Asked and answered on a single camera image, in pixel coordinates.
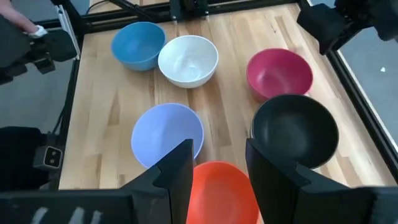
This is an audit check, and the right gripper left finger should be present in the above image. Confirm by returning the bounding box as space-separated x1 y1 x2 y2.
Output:
121 138 195 224

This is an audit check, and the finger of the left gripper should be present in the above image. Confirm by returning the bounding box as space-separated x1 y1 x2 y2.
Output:
296 2 368 55

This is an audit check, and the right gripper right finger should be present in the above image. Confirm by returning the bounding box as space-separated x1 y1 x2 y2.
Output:
244 138 356 224

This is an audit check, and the orange-red bowl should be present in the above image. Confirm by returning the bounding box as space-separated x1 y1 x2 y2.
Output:
185 160 261 224

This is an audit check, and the lavender bowl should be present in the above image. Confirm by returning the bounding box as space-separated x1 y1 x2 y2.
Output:
131 102 205 170

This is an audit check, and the crimson bowl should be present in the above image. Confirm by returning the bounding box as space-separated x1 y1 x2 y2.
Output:
246 47 314 102

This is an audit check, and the black bowl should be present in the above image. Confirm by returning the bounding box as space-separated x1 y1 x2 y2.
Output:
249 94 340 170

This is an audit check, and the white bowl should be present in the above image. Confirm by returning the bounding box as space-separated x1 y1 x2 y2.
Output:
157 34 219 89

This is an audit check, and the blue bowl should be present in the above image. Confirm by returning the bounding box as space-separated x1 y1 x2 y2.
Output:
111 21 167 72

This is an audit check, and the black office chair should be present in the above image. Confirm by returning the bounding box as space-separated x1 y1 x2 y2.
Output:
0 126 60 191

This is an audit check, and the black rounded device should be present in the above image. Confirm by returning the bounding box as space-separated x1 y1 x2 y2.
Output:
30 29 78 75

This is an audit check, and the person's hand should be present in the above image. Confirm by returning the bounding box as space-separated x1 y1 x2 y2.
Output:
0 0 48 39

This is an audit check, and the black aluminium table frame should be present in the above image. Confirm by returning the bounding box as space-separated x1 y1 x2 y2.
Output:
49 0 398 191

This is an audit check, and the small black table camera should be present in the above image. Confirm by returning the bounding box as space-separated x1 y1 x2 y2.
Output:
32 145 64 171

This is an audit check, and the silver aluminium bracket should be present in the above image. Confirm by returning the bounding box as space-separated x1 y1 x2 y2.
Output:
55 4 81 60

